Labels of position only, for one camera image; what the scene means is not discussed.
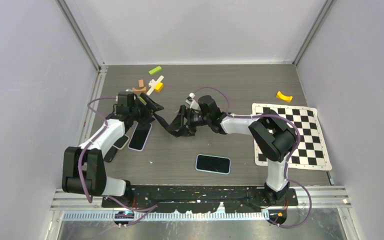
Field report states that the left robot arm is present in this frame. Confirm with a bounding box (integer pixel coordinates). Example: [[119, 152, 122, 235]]
[[61, 91, 164, 207]]

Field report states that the yellow curved block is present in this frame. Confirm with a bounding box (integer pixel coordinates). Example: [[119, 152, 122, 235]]
[[276, 91, 293, 103]]

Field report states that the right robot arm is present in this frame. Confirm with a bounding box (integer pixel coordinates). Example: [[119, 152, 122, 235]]
[[165, 95, 301, 205]]

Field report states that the green lego brick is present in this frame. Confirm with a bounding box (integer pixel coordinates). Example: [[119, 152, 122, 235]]
[[148, 66, 162, 76]]

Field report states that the checkerboard mat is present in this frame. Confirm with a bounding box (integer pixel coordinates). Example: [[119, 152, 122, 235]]
[[251, 103, 333, 171]]

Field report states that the phone in beige case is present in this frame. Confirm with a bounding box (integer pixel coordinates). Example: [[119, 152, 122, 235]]
[[113, 135, 130, 150]]

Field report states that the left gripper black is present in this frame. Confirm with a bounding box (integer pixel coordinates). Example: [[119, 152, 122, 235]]
[[129, 93, 163, 128]]

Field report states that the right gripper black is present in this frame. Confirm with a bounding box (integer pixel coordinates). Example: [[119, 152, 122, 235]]
[[167, 105, 211, 137]]

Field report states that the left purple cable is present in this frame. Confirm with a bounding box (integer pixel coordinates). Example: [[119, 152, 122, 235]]
[[77, 96, 118, 204]]

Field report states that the purple cable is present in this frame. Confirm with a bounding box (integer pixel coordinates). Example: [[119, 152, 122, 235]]
[[77, 96, 118, 204], [193, 86, 313, 230]]

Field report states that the brown arch block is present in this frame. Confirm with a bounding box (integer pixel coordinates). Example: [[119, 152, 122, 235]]
[[132, 87, 148, 95]]

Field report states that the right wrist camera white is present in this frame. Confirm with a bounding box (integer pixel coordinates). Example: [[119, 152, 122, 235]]
[[185, 92, 201, 111]]

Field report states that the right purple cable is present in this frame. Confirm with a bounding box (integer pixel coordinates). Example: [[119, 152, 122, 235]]
[[193, 86, 313, 230]]

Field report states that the black phone near left edge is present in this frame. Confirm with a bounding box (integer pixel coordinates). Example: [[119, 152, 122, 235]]
[[103, 146, 118, 163]]

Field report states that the small brown block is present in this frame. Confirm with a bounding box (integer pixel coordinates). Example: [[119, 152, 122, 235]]
[[138, 79, 145, 88]]

